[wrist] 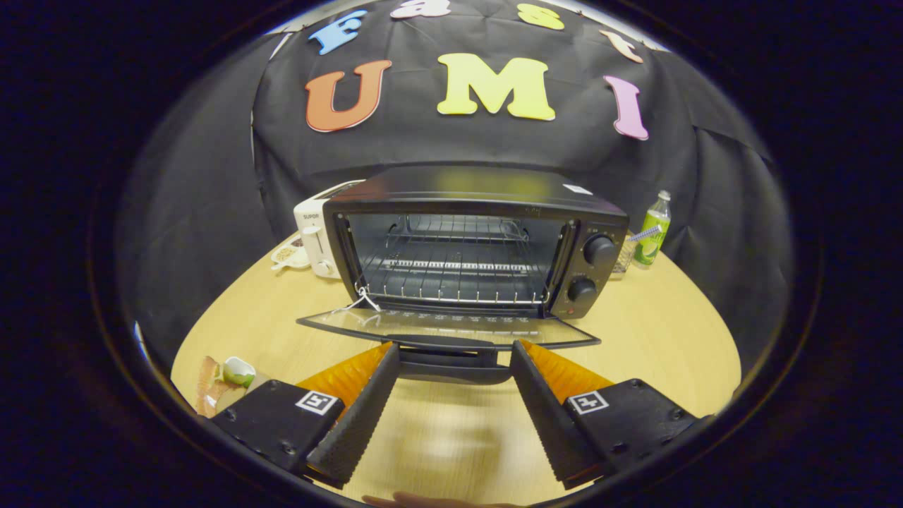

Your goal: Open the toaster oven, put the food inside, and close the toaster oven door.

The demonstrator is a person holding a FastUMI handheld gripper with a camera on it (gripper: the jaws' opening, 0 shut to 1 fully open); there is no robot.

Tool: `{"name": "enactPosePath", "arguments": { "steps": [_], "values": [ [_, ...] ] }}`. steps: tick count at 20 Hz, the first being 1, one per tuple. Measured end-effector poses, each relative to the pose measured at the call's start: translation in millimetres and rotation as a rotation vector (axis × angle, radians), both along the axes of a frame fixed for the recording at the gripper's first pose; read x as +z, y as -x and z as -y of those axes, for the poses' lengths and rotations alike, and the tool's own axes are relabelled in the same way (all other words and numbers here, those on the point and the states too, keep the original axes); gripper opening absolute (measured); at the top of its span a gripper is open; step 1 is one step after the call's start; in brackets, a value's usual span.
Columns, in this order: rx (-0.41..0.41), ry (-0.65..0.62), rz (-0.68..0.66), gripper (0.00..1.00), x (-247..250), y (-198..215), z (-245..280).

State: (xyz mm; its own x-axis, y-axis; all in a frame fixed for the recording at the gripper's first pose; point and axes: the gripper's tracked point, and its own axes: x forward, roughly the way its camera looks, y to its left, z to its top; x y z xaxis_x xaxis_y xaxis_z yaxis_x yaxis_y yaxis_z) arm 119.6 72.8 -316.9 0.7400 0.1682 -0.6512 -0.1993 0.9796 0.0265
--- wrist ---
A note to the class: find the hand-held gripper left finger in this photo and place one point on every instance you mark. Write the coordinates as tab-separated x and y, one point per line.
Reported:
356	427

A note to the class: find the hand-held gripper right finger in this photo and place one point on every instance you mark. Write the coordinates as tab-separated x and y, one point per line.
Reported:
550	423

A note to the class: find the toast sandwich with lettuce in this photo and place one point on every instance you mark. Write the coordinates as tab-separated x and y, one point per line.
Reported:
207	384

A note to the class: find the black toaster oven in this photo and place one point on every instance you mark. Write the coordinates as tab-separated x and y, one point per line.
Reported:
465	187

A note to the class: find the white pop-up toaster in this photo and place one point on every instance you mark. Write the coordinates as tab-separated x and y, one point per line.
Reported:
314	240

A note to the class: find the small white snack dish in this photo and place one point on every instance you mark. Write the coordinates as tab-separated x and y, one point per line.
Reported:
289	254

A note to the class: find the green drink bottle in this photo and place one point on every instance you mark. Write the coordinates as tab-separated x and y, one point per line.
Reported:
650	240

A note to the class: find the black backdrop cloth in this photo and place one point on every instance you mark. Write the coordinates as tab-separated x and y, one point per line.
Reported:
423	148

